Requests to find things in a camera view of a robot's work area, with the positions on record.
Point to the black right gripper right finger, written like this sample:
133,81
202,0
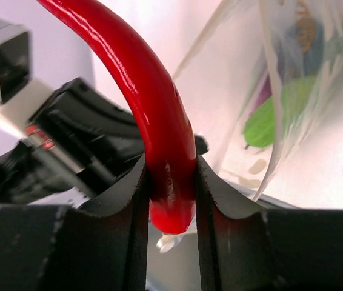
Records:
244,246

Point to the purple white eggplant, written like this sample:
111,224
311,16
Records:
262,91

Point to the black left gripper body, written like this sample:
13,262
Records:
66,138

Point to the red chili pepper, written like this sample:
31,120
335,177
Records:
170,151

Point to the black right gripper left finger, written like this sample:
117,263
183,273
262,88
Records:
100,246

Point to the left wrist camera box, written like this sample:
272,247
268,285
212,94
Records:
5,60

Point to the clear zip top bag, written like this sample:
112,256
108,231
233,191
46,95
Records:
290,150

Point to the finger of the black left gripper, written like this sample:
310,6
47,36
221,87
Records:
201,145

